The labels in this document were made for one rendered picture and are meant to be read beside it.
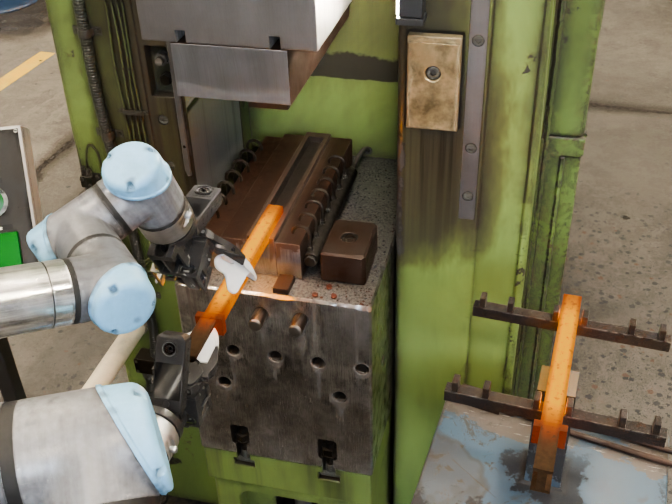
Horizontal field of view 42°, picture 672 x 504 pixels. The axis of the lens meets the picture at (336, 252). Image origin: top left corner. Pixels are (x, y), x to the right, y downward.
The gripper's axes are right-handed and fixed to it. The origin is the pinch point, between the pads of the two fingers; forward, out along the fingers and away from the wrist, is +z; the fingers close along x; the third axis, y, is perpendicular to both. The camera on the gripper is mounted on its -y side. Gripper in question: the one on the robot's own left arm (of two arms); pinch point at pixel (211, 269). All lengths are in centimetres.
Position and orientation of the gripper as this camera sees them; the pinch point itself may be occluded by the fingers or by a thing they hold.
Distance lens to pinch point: 139.3
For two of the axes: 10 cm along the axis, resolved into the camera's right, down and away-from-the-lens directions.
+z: 1.4, 4.4, 8.9
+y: -2.0, 8.9, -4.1
